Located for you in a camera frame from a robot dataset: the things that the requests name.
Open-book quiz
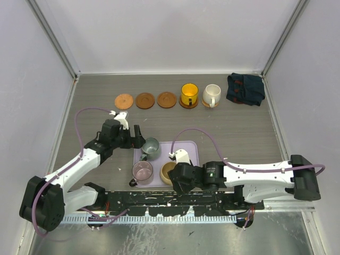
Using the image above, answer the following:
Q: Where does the aluminium frame rail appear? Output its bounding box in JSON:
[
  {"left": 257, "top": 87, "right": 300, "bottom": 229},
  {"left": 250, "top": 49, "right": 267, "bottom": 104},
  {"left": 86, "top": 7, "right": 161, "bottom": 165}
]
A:
[{"left": 24, "top": 190, "right": 316, "bottom": 215}]

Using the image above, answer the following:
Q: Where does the beige ceramic mug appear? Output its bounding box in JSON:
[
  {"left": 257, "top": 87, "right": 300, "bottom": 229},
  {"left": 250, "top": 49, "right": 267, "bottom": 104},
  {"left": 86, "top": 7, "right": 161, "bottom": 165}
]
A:
[{"left": 159, "top": 161, "right": 176, "bottom": 186}]

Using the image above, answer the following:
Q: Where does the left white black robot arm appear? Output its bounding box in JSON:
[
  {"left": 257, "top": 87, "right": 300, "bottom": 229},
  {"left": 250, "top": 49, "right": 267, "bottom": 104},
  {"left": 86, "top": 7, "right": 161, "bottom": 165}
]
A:
[{"left": 19, "top": 119, "right": 146, "bottom": 232}]

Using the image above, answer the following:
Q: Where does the yellow glass cup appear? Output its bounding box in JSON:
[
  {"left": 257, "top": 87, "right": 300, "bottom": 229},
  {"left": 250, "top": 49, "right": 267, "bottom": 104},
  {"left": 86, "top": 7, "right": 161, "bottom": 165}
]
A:
[{"left": 180, "top": 83, "right": 199, "bottom": 105}]

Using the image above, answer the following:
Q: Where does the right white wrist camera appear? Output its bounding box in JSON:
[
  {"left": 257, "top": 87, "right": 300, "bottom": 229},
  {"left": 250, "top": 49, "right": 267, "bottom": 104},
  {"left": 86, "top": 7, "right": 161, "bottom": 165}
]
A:
[{"left": 169, "top": 149, "right": 191, "bottom": 165}]

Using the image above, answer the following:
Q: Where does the pink ceramic mug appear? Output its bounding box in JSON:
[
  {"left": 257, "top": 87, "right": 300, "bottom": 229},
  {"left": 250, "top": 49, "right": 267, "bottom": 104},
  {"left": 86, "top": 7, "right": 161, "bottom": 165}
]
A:
[{"left": 129, "top": 161, "right": 154, "bottom": 187}]

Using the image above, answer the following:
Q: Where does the white speckled ceramic mug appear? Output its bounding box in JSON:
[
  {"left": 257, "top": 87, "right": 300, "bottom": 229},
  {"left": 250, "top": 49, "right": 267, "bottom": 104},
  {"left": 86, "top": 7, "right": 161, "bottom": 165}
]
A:
[{"left": 202, "top": 84, "right": 222, "bottom": 107}]

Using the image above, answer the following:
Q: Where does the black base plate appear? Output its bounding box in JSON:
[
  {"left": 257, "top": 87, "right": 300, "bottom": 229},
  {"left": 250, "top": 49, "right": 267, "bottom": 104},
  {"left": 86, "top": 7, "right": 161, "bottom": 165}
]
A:
[{"left": 75, "top": 190, "right": 266, "bottom": 217}]

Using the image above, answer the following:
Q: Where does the lavender plastic tray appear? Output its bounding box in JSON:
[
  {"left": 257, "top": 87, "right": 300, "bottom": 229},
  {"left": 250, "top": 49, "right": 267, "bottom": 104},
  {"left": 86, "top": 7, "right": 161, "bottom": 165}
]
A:
[{"left": 136, "top": 141, "right": 200, "bottom": 188}]

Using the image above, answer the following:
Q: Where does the woven rattan coaster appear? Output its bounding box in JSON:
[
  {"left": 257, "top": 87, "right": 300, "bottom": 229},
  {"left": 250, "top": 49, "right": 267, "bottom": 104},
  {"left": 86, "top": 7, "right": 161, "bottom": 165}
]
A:
[
  {"left": 114, "top": 93, "right": 133, "bottom": 110},
  {"left": 202, "top": 99, "right": 219, "bottom": 108}
]

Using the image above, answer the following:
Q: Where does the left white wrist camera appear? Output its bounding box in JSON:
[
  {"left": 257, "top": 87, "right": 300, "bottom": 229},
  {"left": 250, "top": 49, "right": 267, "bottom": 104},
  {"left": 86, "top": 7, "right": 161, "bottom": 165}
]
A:
[{"left": 109, "top": 110, "right": 129, "bottom": 130}]

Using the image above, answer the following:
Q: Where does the white slotted cable duct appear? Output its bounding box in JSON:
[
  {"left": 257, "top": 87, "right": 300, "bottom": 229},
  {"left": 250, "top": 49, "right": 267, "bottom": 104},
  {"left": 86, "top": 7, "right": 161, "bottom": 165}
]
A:
[{"left": 61, "top": 213, "right": 237, "bottom": 225}]

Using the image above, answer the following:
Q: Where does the grey ceramic mug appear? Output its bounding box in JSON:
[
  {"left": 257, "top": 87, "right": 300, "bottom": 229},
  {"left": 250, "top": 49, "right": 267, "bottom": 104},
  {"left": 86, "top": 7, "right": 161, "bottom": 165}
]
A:
[{"left": 139, "top": 138, "right": 162, "bottom": 161}]

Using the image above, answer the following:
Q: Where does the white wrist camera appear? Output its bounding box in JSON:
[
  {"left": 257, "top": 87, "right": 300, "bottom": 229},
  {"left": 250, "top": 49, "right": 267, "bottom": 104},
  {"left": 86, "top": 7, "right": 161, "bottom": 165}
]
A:
[
  {"left": 109, "top": 110, "right": 129, "bottom": 130},
  {"left": 169, "top": 149, "right": 191, "bottom": 165}
]

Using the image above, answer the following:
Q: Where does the dark blue folded cloth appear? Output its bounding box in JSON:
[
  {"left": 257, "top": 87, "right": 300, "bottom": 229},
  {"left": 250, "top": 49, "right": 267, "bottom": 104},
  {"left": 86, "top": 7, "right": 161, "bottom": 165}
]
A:
[{"left": 226, "top": 73, "right": 265, "bottom": 106}]

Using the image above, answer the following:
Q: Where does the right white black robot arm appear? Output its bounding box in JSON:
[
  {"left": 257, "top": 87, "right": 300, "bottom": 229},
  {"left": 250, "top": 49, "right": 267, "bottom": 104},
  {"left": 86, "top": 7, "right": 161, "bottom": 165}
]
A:
[{"left": 168, "top": 155, "right": 321, "bottom": 209}]

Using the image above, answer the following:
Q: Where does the brown wooden coaster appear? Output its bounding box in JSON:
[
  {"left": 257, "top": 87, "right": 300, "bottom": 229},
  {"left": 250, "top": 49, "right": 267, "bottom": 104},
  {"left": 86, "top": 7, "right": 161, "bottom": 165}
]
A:
[
  {"left": 179, "top": 98, "right": 199, "bottom": 109},
  {"left": 157, "top": 91, "right": 177, "bottom": 108},
  {"left": 135, "top": 92, "right": 155, "bottom": 109}
]

